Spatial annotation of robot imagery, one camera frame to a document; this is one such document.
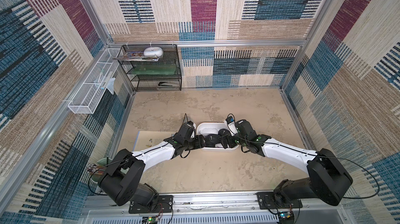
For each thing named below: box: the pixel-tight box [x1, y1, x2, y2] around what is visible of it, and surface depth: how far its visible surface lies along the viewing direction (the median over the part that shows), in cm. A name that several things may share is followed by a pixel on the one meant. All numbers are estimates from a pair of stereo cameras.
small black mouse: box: [205, 133, 222, 148], surface depth 91 cm
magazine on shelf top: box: [113, 51, 160, 62], surface depth 82 cm
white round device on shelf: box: [143, 46, 164, 59], surface depth 91 cm
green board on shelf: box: [131, 64, 177, 76], surface depth 100 cm
